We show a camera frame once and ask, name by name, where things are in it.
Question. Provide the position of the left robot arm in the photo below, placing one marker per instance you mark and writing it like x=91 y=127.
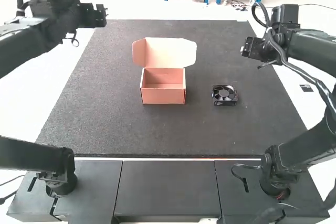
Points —
x=26 y=43

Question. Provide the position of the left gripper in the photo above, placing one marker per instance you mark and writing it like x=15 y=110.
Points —
x=90 y=15

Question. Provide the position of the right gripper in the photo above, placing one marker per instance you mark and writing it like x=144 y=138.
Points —
x=256 y=49

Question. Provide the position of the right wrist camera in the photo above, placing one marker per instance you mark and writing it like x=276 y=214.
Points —
x=287 y=14

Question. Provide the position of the cardboard box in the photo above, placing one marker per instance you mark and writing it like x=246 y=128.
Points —
x=162 y=95

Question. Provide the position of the black square fan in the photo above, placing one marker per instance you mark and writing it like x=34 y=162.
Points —
x=224 y=94

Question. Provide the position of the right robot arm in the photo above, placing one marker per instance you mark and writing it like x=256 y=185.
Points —
x=309 y=43

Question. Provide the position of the small black tag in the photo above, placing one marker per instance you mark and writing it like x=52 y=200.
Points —
x=306 y=88

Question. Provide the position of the dark base panel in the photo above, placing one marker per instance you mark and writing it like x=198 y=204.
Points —
x=168 y=187
x=236 y=197
x=89 y=190

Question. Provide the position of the black mat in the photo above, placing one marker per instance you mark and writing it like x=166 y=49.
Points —
x=105 y=116

